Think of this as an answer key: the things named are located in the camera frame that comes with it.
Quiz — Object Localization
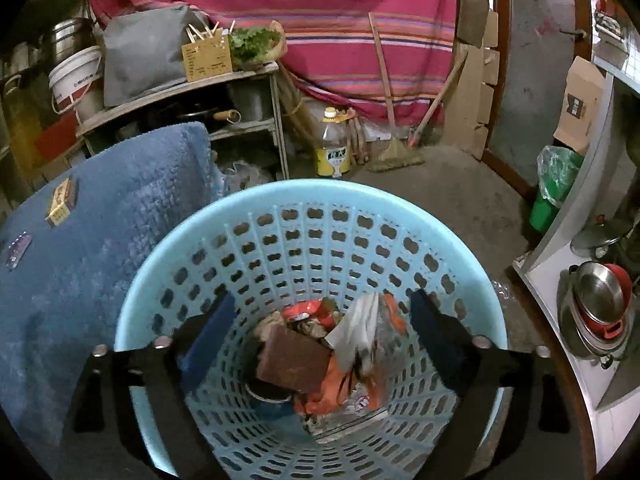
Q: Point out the green leafy vegetables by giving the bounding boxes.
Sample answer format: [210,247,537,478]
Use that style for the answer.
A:
[227,20,288,71]

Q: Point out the cardboard sheets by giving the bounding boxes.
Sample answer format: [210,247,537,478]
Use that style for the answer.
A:
[445,10,501,159]

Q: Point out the steel cooking pot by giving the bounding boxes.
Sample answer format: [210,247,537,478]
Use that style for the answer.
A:
[42,18,96,68]

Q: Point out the white counter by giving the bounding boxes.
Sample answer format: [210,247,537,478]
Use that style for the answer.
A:
[512,57,640,413]

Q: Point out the small yellow printed box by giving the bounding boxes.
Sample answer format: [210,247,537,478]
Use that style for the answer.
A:
[46,178,79,226]

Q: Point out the brown paper bag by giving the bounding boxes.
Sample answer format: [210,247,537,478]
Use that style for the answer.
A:
[552,56,606,154]

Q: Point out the wooden stick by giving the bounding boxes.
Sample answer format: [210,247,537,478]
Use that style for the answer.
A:
[409,50,469,149]

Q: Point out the grey bag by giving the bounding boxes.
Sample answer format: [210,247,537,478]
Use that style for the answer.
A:
[102,5,202,108]

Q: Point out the orange plastic packet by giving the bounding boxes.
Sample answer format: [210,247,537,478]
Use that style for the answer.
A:
[295,305,403,417]

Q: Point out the straw broom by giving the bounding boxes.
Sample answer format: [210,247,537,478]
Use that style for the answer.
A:
[369,12,426,174]

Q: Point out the stacked steel pans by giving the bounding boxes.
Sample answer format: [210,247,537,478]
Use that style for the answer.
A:
[557,260,637,369]

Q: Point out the silver black-printed snack packet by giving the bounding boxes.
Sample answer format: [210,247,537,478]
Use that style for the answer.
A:
[327,292,396,376]

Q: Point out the red snack packet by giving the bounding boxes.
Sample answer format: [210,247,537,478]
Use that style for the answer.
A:
[280,300,346,332]

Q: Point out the low wooden side table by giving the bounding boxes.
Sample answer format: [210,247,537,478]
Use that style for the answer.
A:
[75,61,291,182]

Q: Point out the frying pan with wooden handle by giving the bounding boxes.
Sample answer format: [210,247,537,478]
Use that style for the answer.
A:
[172,104,244,127]

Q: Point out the pink striped cloth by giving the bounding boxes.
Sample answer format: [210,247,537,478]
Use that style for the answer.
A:
[82,0,458,123]

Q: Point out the red plastic basin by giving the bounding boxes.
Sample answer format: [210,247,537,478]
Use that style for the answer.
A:
[34,110,82,162]

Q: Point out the yellow chopstick holder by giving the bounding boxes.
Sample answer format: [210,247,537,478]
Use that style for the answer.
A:
[181,21,235,82]

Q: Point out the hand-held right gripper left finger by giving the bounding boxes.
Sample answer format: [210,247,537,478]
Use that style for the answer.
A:
[52,292,237,480]

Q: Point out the blue fleece blanket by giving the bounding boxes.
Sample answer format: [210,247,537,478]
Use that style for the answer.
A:
[0,122,227,480]

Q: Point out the clear bottle with yellow label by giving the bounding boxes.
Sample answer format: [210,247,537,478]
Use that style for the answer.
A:
[315,106,351,179]

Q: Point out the white plastic bucket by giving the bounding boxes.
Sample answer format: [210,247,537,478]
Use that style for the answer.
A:
[48,46,106,116]

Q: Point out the green bin with plastic bag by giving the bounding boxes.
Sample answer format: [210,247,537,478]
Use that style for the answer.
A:
[529,145,585,235]

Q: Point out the purple foil packet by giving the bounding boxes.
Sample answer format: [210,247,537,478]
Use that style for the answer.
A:
[5,232,34,271]

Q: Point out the light blue plastic basket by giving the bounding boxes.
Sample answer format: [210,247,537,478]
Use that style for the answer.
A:
[114,179,508,480]

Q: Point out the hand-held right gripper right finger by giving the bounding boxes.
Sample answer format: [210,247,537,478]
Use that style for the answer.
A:
[411,289,583,480]

